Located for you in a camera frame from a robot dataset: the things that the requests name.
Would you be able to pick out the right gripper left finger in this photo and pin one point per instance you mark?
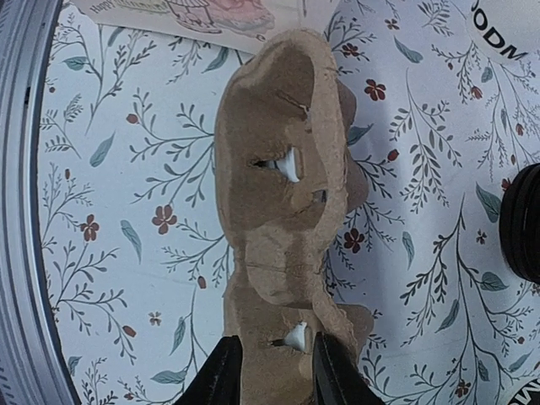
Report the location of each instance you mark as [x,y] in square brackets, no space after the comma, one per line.
[218,381]

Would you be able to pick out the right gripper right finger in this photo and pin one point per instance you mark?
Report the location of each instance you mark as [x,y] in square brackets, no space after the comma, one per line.
[335,376]

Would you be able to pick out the stack of paper cups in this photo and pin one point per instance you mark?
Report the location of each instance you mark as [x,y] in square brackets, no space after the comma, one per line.
[525,392]

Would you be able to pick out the brown cardboard cup carrier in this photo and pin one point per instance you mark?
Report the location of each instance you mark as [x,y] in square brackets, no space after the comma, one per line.
[285,180]

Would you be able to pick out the white paper bag orange handles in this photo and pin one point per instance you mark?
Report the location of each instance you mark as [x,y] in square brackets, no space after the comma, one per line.
[244,25]

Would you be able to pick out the floral table mat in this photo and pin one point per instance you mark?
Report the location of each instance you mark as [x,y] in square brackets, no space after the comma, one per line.
[136,261]

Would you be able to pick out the stack of black cup lids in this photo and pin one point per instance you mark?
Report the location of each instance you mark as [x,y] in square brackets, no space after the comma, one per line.
[519,224]

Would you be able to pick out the white cup holding straws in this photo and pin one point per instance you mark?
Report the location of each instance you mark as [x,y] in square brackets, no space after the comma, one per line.
[505,31]

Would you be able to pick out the aluminium front rail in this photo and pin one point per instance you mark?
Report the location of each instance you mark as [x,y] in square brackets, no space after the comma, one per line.
[32,367]

